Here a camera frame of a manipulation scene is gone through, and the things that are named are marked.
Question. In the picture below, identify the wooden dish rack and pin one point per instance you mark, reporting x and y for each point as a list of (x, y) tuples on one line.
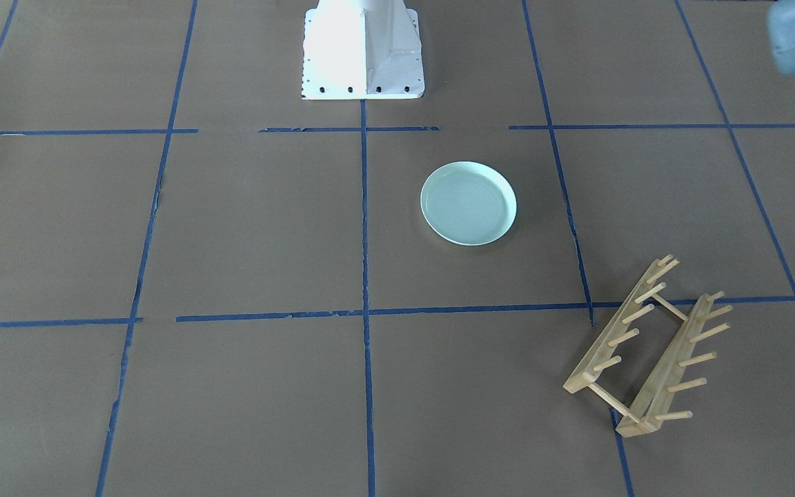
[(638, 362)]

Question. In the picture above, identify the pale green plate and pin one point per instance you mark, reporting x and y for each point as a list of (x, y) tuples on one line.
[(468, 203)]

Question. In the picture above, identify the white pedestal column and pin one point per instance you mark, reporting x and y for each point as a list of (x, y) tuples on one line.
[(356, 50)]

